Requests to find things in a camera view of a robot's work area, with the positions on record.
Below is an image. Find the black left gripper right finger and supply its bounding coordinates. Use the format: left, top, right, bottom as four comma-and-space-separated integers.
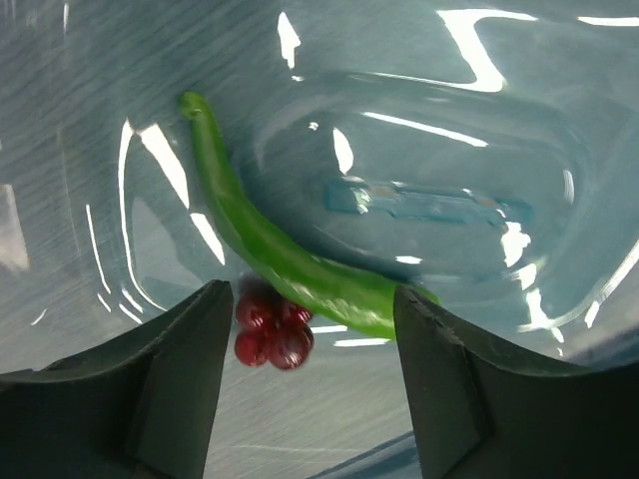
393, 286, 638, 478

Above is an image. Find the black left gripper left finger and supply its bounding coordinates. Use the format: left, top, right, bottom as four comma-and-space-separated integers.
1, 281, 233, 478

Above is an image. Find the green chili pepper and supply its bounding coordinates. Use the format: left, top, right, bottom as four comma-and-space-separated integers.
178, 90, 440, 341

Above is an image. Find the dark red cherry cluster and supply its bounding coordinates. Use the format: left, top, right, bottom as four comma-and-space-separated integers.
234, 275, 315, 370

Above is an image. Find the clear blue plastic tray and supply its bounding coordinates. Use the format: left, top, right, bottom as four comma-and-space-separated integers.
1, 1, 638, 478

